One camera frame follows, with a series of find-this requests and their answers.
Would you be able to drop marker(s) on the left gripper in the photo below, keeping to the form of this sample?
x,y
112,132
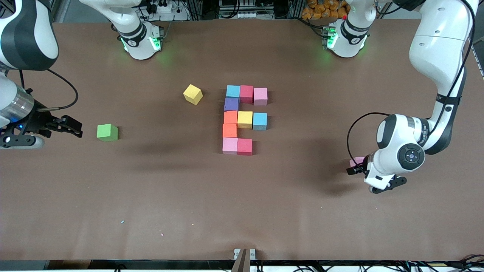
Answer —
x,y
360,167

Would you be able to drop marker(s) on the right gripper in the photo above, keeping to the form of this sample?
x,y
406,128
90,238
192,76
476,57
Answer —
x,y
39,120

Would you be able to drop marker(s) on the pink foam cube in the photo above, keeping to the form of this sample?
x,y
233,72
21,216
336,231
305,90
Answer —
x,y
356,161
230,146
260,96

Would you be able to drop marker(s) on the light blue foam cube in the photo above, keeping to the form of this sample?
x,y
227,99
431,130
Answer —
x,y
260,121

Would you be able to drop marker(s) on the red foam cube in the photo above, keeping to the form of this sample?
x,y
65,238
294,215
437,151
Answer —
x,y
247,93
245,147

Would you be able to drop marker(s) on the yellow foam cube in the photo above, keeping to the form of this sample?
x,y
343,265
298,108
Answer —
x,y
245,119
193,94

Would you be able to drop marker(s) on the orange foam cube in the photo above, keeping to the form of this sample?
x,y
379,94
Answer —
x,y
230,130
230,117

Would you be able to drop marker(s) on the purple foam cube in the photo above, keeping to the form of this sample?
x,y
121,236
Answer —
x,y
231,104

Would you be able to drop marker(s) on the teal foam cube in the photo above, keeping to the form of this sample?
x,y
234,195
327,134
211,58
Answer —
x,y
233,91

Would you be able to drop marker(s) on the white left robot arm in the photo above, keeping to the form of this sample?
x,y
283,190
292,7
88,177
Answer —
x,y
438,45

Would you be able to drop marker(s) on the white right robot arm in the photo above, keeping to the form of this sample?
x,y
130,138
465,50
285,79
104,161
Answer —
x,y
49,37

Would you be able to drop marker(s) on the green foam cube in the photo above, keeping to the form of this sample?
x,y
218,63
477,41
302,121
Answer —
x,y
107,132

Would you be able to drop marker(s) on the white power strip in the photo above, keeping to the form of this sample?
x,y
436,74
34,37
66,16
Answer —
x,y
164,8
249,15

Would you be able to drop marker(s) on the orange bundle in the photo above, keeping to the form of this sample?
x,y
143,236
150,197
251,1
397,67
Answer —
x,y
321,9

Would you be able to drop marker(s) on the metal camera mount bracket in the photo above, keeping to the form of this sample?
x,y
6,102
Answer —
x,y
244,257

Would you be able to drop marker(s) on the aluminium table edge rail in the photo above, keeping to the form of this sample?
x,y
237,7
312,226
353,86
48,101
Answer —
x,y
479,56

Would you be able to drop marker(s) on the aluminium frame post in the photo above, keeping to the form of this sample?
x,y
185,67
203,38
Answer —
x,y
472,17

